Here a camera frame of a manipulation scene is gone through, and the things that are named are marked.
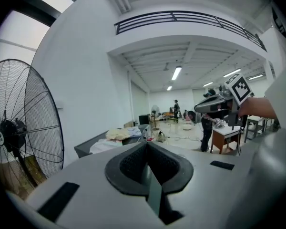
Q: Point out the white plastic sheet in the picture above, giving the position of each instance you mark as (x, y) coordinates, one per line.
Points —
(102, 147)

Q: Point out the large black standing fan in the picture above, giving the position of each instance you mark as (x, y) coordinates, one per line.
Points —
(10, 135)

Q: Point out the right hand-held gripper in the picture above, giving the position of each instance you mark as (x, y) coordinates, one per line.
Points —
(240, 89)

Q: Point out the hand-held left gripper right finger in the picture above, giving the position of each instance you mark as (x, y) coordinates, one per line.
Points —
(205, 187)

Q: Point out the small standing fan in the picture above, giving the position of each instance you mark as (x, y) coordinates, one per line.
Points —
(155, 110)

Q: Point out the wooden table with white top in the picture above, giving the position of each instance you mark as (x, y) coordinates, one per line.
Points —
(220, 139)

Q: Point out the white wall box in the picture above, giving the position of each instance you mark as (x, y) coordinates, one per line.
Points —
(59, 104)

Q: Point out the hanging ceiling lamp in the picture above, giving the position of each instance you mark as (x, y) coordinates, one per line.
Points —
(166, 67)

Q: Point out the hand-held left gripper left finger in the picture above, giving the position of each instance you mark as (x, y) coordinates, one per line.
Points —
(90, 187)

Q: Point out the brown cardboard box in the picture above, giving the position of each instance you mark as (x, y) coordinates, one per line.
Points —
(19, 190)

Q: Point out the grey table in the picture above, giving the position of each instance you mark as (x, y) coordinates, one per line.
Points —
(255, 118)

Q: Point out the pale blue cloth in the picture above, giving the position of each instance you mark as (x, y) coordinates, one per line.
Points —
(134, 131)

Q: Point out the black balcony railing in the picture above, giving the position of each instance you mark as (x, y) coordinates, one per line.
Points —
(172, 15)

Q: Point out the person's right forearm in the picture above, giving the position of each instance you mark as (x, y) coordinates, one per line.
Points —
(257, 108)

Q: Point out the cream cloth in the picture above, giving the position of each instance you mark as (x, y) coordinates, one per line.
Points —
(116, 133)

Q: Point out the ceiling tube light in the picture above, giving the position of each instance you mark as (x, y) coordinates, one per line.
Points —
(255, 77)
(207, 84)
(169, 88)
(176, 73)
(232, 73)

